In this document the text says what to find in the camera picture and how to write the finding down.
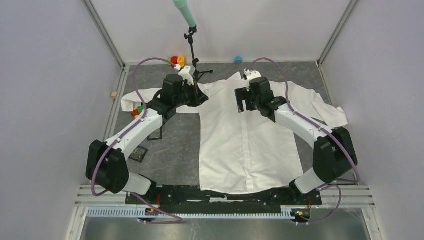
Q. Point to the white button shirt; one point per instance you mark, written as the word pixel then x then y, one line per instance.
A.
pixel 245 153

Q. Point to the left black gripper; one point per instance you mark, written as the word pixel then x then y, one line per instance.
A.
pixel 199 97

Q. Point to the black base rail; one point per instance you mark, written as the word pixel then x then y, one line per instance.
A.
pixel 190 199

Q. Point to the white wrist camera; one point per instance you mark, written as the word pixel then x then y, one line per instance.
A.
pixel 249 75
pixel 186 72

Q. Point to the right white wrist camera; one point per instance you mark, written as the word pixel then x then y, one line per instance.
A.
pixel 249 75

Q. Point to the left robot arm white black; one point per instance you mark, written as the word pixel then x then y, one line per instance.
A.
pixel 107 160

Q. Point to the red toy piece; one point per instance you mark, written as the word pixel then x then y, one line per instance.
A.
pixel 135 113

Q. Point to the black frame display box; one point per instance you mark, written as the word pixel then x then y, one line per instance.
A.
pixel 156 135

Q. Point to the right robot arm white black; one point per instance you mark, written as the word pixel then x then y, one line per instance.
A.
pixel 333 150

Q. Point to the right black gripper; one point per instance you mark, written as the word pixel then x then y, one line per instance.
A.
pixel 243 94

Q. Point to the orange toy block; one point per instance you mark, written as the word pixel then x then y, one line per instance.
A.
pixel 181 60

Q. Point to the green lego brick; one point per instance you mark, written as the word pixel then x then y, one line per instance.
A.
pixel 140 109

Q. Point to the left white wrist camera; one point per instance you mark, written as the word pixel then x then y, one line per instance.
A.
pixel 186 72

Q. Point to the blue cylinder toy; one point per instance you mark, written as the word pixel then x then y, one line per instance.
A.
pixel 238 59

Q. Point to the teal foam pole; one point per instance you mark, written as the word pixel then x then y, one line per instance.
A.
pixel 182 6

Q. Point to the small wooden cube on rail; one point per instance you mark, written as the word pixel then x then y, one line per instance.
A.
pixel 114 95

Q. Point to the red toy block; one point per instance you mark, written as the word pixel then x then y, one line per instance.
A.
pixel 174 60

